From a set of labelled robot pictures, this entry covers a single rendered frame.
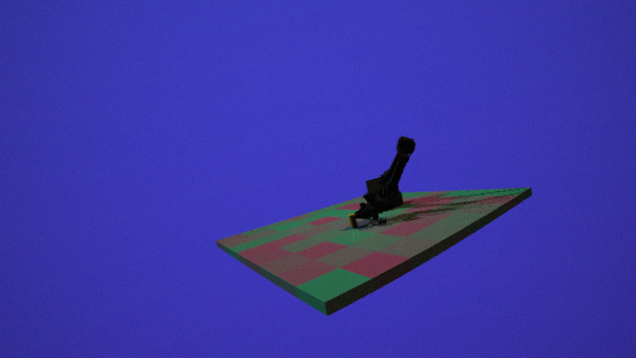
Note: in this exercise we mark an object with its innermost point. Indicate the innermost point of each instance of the yellow cylinder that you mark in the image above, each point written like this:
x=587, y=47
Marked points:
x=353, y=222

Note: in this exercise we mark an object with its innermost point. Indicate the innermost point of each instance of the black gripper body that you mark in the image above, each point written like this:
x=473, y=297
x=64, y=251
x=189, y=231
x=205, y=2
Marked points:
x=374, y=210

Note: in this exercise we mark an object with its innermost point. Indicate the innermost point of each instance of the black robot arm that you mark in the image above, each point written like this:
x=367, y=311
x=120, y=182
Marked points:
x=388, y=182

